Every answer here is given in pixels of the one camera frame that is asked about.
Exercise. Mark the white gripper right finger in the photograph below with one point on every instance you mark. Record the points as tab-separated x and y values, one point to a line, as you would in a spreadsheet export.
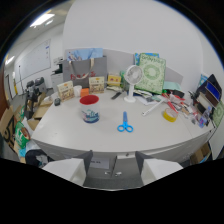
155	169

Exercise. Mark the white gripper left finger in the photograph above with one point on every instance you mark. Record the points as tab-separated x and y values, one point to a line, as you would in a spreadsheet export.
71	169

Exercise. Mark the blue scissors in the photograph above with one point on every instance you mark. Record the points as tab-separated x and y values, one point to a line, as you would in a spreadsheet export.
125	123

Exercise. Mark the yellow tape roll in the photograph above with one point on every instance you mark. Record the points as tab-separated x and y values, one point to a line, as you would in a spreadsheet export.
170	114

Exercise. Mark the white stick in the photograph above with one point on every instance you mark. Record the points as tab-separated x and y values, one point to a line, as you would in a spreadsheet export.
153	108

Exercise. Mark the green snack bag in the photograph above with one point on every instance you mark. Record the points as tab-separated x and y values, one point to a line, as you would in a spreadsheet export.
21	134

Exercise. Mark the red rimmed printed cup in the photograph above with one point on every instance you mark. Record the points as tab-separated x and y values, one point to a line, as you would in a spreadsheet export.
89	108

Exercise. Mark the small black object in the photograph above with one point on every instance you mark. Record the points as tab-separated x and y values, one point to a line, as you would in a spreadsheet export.
57	101

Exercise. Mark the cardboard box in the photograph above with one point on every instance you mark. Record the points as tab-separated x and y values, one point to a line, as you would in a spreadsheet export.
9	126

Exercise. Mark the small orange box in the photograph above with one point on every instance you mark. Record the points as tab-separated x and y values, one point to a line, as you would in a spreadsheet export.
84	92

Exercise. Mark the brown printed box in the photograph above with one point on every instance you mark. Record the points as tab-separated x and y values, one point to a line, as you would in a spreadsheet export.
65	90
96	84

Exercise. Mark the black remote control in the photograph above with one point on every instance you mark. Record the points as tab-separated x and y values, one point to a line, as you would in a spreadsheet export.
116	95

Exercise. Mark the black office chair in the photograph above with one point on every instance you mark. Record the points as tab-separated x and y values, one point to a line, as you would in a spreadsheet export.
32	93

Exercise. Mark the white desk fan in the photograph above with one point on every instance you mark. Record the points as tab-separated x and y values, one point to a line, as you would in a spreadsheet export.
132	83

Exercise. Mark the green patterned book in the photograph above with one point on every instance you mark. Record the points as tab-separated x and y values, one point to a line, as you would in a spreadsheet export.
151	73

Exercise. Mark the white printer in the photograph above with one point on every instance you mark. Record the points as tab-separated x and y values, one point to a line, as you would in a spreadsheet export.
57	73

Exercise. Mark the yellow printed box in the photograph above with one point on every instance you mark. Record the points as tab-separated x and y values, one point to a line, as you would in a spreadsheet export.
114	80

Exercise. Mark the grey paper gift bag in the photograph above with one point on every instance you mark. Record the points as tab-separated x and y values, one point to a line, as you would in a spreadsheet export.
87	71

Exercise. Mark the whiteboard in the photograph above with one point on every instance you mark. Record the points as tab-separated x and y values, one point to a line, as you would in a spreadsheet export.
35	60

